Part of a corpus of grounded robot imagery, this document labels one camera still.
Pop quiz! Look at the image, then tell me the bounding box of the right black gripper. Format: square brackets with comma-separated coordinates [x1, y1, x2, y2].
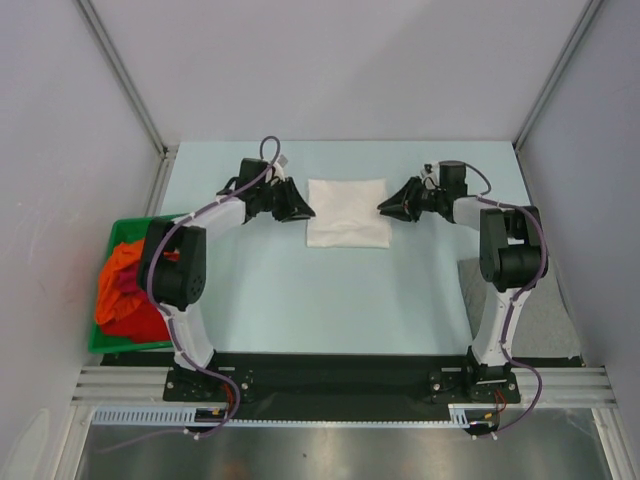
[378, 176, 446, 223]

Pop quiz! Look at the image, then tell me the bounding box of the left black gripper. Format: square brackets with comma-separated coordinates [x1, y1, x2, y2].
[257, 178, 315, 224]

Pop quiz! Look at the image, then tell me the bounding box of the white printed t-shirt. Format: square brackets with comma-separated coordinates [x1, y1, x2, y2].
[306, 179, 392, 249]

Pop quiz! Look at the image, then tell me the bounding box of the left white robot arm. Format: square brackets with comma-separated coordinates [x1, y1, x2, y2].
[137, 154, 315, 400]

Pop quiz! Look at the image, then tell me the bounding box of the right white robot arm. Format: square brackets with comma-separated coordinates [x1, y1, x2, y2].
[377, 160, 548, 404]

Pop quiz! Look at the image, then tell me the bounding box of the green plastic bin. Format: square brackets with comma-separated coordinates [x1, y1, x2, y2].
[88, 217, 171, 354]

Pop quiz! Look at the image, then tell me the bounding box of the magenta t-shirt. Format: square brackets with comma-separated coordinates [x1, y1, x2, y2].
[116, 263, 145, 296]

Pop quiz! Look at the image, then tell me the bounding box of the folded grey t-shirt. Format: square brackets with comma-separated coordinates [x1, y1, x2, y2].
[457, 259, 581, 358]

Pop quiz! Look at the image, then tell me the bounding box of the red t-shirt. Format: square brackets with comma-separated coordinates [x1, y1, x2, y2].
[95, 294, 169, 344]

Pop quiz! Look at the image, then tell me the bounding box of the orange t-shirt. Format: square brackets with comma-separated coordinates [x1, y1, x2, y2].
[96, 240, 144, 305]

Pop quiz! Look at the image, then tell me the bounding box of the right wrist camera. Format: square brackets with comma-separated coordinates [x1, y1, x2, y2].
[420, 162, 440, 190]

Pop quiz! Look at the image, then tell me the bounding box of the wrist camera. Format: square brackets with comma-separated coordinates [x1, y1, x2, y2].
[267, 154, 288, 184]
[420, 162, 440, 190]

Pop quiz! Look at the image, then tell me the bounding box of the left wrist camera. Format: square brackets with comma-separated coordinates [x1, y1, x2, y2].
[267, 154, 288, 184]

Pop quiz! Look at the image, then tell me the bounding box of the left corner aluminium post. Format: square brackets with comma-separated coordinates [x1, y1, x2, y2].
[73, 0, 168, 158]

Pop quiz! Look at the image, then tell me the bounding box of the corner aluminium post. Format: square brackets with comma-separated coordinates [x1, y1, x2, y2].
[512, 0, 606, 155]
[73, 0, 168, 158]

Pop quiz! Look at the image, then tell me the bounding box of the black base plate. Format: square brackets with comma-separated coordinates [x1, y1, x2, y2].
[99, 349, 584, 424]

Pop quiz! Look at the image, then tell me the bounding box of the white slotted cable duct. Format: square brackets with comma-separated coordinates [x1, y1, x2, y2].
[91, 405, 497, 430]

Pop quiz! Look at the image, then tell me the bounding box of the aluminium frame rail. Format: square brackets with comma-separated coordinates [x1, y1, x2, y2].
[71, 366, 169, 406]

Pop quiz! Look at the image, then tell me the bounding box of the right corner aluminium post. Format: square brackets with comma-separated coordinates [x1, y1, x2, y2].
[512, 0, 606, 155]

